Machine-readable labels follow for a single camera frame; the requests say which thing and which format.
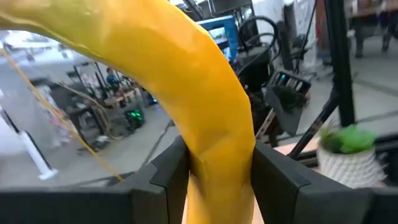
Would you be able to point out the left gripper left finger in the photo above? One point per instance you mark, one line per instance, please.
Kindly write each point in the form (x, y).
(155, 199)

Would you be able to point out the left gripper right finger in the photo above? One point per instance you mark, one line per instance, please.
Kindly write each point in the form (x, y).
(280, 193)

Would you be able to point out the yellow banana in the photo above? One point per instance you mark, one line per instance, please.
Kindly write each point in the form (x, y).
(186, 77)

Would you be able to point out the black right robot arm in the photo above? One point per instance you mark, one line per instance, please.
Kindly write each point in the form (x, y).
(289, 105)

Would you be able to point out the blue framed cart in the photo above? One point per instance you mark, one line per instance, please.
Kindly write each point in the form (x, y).
(231, 34)

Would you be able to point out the succulent in white pot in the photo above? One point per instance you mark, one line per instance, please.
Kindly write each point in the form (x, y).
(348, 161)

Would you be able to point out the black device with green lights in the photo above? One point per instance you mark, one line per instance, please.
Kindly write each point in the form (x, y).
(135, 116)

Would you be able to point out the cluttered workbench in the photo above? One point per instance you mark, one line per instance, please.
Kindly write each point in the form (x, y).
(93, 102)

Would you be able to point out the white floor stand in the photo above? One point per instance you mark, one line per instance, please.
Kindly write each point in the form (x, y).
(37, 158)

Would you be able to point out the person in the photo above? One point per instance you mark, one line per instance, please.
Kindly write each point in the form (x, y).
(112, 79)

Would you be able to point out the black aluminium table frame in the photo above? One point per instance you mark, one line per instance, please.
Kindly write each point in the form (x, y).
(339, 62)

